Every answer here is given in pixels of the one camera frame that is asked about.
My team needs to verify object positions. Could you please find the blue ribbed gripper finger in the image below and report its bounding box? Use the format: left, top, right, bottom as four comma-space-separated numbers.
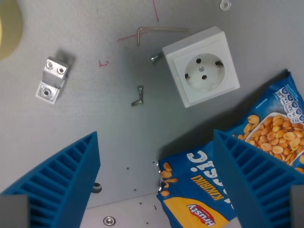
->
213, 129, 304, 228
0, 131, 102, 228

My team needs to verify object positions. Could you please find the blue peanut snack bag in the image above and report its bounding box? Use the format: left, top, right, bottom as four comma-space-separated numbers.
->
156, 69, 304, 228

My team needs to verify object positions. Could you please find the round table mounting screw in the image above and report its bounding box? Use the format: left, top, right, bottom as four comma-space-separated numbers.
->
103, 216, 116, 227

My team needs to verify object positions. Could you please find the short steel bolt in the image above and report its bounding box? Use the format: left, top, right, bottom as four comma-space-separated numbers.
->
151, 53, 163, 65

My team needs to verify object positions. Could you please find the yellow masking tape roll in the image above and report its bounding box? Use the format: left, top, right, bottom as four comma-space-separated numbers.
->
0, 0, 24, 61

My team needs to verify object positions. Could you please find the metal hex allen key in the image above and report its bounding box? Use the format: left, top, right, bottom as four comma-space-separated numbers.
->
136, 27, 190, 48

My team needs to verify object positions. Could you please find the aluminium angle bracket block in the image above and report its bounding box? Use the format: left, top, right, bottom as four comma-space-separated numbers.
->
35, 56, 69, 105

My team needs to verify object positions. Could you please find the white electrical wall socket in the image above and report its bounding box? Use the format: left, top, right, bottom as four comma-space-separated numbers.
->
162, 26, 241, 109

